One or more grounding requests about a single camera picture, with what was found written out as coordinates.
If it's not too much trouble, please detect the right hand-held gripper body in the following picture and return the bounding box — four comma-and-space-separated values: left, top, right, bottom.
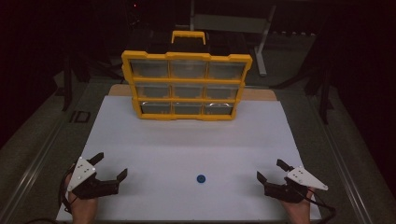
263, 166, 329, 204

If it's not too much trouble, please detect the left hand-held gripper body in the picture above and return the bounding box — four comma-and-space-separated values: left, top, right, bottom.
66, 156, 120, 200

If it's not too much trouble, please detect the clear plastic drawer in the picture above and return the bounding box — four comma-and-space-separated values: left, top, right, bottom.
204, 102, 234, 116

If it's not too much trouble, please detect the yellow organizer cabinet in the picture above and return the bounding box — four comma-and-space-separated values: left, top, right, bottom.
120, 30, 253, 121

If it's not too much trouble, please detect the person's right hand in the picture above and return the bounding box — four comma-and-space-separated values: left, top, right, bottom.
279, 189, 316, 223

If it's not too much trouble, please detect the person's left hand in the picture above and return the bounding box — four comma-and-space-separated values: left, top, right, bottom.
64, 174, 98, 223

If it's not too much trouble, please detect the white paper sheet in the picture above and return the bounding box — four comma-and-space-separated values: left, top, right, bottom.
55, 94, 322, 222

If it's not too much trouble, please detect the black stand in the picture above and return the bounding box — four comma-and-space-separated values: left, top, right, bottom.
304, 60, 334, 125
61, 55, 92, 112

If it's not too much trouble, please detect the grid of clear drawers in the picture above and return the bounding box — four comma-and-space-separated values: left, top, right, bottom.
129, 59, 247, 116

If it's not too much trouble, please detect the grey metal stand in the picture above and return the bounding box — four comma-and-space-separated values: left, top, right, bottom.
189, 0, 278, 77

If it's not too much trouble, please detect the black cable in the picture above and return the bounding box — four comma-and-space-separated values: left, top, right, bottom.
27, 172, 75, 224
306, 191, 337, 224

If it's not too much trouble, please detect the metal floor rail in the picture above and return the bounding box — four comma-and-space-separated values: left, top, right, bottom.
0, 122, 68, 224
320, 122, 375, 224

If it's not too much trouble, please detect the black rectangular floor frame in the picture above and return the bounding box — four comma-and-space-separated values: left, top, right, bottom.
69, 110, 92, 123

